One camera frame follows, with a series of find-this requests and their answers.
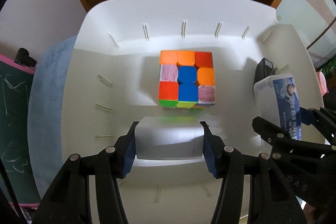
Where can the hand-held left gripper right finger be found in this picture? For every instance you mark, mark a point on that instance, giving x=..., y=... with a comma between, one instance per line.
x=210, y=154

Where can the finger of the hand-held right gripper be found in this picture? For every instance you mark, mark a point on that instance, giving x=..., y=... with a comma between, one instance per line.
x=265, y=129
x=305, y=117

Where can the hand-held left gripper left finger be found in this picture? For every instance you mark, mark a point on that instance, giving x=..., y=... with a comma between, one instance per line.
x=129, y=153

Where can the white box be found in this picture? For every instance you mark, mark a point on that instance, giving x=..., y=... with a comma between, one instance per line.
x=168, y=140

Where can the white plastic storage bin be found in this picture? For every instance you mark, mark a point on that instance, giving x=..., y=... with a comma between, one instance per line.
x=105, y=69

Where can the pink plastic stool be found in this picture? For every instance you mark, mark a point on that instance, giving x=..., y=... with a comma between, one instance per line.
x=322, y=83

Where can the green leafy item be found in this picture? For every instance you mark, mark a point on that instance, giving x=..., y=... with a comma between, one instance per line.
x=330, y=69

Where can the black box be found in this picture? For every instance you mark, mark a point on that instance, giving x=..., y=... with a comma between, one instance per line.
x=263, y=69

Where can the multicoloured puzzle cube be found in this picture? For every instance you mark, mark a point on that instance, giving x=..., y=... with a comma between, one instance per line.
x=187, y=74

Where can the blue fluffy blanket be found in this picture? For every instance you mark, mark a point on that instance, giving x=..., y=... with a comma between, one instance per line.
x=44, y=108

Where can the pale wardrobe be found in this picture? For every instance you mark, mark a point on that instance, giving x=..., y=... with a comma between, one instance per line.
x=309, y=3

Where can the pink framed chalkboard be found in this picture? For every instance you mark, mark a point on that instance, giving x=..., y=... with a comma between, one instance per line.
x=13, y=121

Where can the black clip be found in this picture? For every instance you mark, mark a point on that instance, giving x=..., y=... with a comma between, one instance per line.
x=23, y=56

